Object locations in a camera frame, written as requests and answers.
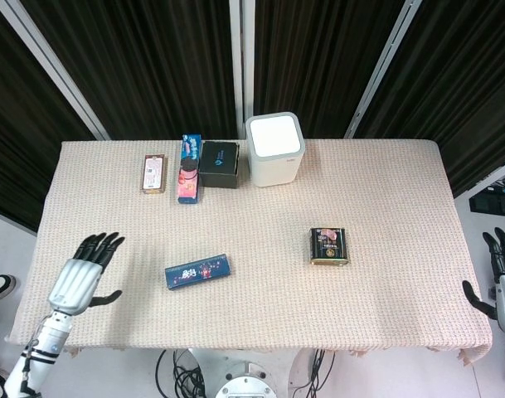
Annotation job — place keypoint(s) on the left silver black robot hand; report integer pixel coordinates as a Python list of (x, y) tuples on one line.
[(76, 278)]

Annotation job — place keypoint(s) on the blue glasses case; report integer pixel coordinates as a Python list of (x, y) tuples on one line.
[(198, 271)]

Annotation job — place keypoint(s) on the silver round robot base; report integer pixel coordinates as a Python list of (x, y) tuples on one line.
[(246, 383)]

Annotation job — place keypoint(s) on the brown small packet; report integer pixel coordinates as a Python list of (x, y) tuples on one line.
[(154, 174)]

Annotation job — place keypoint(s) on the blue pink cookie box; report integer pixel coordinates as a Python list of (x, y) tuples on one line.
[(189, 174)]

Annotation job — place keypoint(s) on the black cardboard box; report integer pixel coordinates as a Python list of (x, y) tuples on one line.
[(219, 163)]

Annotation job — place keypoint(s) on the beige textured tablecloth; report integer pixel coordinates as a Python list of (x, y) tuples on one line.
[(268, 298)]

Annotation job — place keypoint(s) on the black equipment rack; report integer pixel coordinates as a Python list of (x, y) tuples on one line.
[(494, 203)]

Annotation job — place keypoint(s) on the black gold luncheon meat can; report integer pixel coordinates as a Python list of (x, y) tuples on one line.
[(330, 246)]

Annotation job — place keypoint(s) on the black pleated curtain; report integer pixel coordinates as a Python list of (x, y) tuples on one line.
[(161, 62)]

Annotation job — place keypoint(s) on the white square trash bin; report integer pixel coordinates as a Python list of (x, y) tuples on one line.
[(275, 149)]

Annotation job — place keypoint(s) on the grey aluminium frame post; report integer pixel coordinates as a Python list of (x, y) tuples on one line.
[(380, 70), (241, 62), (53, 66)]

